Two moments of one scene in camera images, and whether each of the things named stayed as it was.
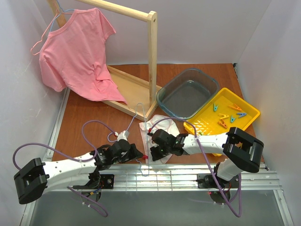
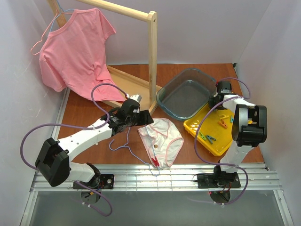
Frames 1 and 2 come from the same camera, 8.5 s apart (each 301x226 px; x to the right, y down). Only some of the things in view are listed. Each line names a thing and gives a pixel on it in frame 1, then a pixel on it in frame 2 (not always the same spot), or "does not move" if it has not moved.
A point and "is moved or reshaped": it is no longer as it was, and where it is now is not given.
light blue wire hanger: (148, 174) is moved or reshaped
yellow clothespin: (223, 116) does not move
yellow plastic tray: (229, 110) does not move
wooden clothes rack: (139, 97) does not move
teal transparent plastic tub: (184, 92) does not move
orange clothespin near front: (223, 124) does not move
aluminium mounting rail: (172, 178) does not move
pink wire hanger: (46, 30) does not move
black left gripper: (131, 152) → (141, 117)
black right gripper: (157, 146) → (224, 86)
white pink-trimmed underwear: (156, 122) is moved or reshaped
